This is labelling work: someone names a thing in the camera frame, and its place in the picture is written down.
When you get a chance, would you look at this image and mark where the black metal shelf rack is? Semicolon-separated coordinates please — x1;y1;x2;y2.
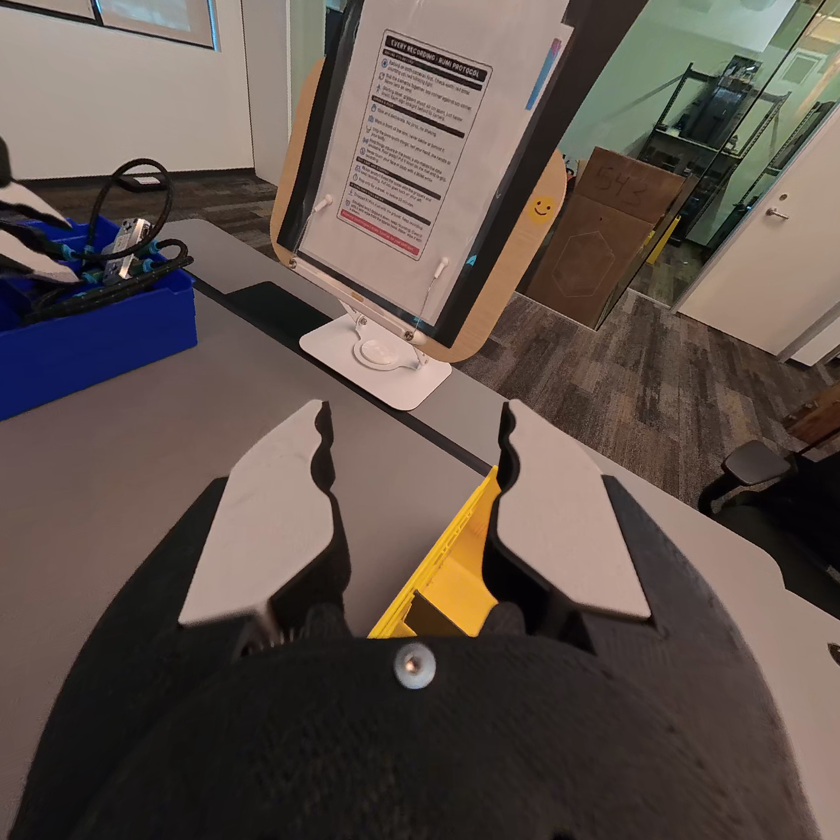
646;56;788;178

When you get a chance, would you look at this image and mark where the silver adapter hub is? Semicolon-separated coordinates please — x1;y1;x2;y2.
98;220;151;284

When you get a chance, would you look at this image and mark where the black desk grommet cover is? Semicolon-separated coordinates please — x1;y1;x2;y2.
223;282;336;349

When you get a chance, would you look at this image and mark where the blue storage bin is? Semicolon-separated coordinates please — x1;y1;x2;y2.
0;217;199;422

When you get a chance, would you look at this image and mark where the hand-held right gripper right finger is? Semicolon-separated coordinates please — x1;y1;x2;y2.
481;399;654;621

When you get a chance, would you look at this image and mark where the wall window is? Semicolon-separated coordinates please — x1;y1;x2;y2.
0;0;221;52

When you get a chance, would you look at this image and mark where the brown cardboard box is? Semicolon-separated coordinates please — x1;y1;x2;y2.
525;146;704;329

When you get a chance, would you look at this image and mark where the yellow storage bin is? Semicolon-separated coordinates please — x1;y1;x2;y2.
367;465;506;639

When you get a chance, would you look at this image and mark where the instruction sheet display stand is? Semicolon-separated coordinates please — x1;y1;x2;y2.
270;0;647;412

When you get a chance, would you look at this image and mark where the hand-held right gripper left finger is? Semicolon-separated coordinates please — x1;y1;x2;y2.
177;399;352;634

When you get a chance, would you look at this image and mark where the white door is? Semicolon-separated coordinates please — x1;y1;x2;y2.
669;112;840;365

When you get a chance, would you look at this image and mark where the black office chair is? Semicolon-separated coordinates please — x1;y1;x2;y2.
697;438;840;598

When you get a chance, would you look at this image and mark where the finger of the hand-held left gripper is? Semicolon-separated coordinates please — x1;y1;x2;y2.
0;226;84;286
0;178;73;232

